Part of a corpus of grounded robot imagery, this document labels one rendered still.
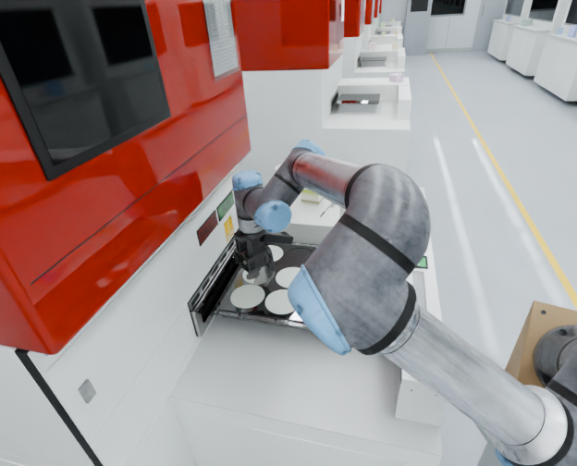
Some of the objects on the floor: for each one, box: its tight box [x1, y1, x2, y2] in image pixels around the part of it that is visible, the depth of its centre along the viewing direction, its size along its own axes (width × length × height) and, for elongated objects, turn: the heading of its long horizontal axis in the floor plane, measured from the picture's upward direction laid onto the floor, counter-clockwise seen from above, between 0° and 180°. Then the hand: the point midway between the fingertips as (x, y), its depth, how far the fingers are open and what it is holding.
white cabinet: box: [170, 398, 442, 466], centre depth 141 cm, size 64×96×82 cm, turn 171°
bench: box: [487, 0, 531, 61], centre depth 922 cm, size 108×180×200 cm, turn 171°
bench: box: [506, 0, 570, 78], centre depth 744 cm, size 108×180×200 cm, turn 171°
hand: (265, 281), depth 108 cm, fingers closed
